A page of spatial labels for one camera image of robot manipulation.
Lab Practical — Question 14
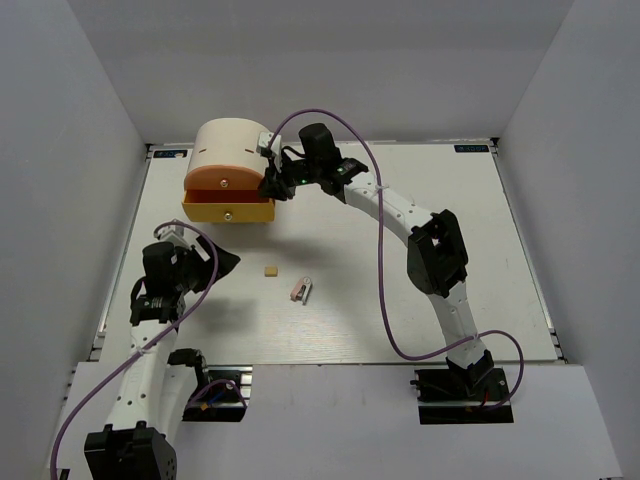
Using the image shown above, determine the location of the small beige eraser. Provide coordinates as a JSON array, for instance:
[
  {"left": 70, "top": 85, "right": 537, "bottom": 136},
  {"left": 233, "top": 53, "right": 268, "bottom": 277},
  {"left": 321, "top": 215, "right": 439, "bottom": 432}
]
[{"left": 264, "top": 266, "right": 278, "bottom": 277}]

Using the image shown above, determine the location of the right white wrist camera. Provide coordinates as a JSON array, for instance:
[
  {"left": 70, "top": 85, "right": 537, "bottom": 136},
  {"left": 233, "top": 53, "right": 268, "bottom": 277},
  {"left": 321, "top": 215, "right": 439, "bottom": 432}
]
[{"left": 256, "top": 131, "right": 282, "bottom": 170}]

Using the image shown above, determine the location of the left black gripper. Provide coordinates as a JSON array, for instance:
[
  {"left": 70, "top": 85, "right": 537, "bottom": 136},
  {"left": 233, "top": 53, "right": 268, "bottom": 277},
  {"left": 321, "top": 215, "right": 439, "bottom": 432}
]
[{"left": 173, "top": 234, "right": 241, "bottom": 294}]

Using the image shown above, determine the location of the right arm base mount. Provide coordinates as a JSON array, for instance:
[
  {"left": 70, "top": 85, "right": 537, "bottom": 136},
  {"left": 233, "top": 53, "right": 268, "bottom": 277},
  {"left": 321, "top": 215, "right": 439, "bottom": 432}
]
[{"left": 410, "top": 368, "right": 514, "bottom": 425}]

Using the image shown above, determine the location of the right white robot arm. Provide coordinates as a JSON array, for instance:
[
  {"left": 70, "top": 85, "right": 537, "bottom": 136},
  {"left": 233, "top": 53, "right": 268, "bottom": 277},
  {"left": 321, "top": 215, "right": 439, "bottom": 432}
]
[{"left": 257, "top": 123, "right": 494, "bottom": 399}]

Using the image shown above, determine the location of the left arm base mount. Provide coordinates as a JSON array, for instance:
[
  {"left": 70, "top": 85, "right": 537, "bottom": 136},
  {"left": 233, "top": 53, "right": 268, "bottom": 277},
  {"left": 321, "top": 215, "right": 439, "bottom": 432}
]
[{"left": 182, "top": 365, "right": 253, "bottom": 423}]

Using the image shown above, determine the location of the orange organizer drawer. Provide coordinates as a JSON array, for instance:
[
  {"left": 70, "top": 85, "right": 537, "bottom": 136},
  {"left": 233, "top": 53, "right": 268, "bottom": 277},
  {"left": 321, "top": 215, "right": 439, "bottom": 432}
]
[{"left": 184, "top": 165, "right": 263, "bottom": 191}]

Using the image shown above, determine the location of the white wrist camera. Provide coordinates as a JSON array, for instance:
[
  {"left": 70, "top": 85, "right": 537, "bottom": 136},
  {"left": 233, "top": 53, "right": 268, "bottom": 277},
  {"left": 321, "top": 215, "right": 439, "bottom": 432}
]
[
  {"left": 256, "top": 131, "right": 282, "bottom": 170},
  {"left": 153, "top": 220, "right": 191, "bottom": 250}
]

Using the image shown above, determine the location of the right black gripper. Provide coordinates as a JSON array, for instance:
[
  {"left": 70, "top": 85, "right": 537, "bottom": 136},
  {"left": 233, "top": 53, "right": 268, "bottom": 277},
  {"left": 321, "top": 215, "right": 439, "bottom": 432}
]
[{"left": 258, "top": 150, "right": 323, "bottom": 202}]

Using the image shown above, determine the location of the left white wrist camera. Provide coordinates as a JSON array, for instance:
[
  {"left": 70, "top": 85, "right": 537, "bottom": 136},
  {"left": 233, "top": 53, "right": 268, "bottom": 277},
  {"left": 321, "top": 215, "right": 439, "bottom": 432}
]
[{"left": 153, "top": 220, "right": 191, "bottom": 250}]

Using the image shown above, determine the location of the cream cylindrical desk organizer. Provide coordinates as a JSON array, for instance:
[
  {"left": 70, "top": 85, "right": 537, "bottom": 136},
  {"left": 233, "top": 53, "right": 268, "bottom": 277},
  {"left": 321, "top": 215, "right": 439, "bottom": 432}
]
[{"left": 185, "top": 118, "right": 269, "bottom": 177}]

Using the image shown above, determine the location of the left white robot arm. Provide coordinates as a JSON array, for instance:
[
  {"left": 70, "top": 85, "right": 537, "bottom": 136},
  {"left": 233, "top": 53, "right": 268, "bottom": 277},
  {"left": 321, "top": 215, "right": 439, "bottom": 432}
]
[{"left": 84, "top": 233, "right": 240, "bottom": 479}]

